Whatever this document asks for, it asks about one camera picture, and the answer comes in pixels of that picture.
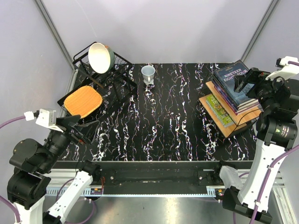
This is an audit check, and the purple cable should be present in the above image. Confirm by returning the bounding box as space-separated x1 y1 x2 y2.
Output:
238 59 299 224
0 115 98 224

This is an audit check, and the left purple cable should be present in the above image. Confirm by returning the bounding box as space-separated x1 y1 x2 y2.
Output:
0 115 98 224

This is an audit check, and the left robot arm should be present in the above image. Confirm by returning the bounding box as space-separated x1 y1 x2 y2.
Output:
7 115 101 224

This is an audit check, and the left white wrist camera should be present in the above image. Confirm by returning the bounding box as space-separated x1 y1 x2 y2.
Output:
24 109 63 132

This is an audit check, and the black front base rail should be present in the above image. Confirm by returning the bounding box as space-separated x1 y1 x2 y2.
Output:
76 161 237 197

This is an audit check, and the wooden wire shelf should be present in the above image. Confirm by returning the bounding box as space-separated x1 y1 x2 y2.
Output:
199 81 262 138

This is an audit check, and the black wire dish rack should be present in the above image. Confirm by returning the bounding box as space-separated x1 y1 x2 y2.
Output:
57 45 138 124

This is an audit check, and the white green bowl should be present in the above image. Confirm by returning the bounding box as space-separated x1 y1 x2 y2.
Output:
88 42 115 74

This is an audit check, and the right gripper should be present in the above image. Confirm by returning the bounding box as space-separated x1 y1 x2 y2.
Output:
234 67 290 112

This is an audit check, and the grey mug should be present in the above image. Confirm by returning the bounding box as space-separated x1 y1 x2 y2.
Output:
141 65 156 84

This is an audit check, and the lime green cartoon book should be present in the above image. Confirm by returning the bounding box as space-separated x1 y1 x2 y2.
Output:
206 94 234 127

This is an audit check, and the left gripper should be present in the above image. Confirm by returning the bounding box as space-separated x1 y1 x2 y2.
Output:
40 113 100 171

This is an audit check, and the woven orange mat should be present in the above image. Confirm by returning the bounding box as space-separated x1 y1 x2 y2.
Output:
64 85 103 119

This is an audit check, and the blue 1984 book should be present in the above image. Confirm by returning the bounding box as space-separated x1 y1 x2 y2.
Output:
213 60 258 108

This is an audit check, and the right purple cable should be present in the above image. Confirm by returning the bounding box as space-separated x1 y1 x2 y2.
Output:
238 59 299 224

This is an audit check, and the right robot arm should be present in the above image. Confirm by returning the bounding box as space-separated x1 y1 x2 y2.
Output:
212 62 299 224

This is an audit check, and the black moon and sixpence book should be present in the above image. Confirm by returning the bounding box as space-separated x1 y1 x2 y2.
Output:
211 72 258 109

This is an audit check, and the dark blue galaxy book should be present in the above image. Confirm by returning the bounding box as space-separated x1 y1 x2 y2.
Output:
212 80 247 114

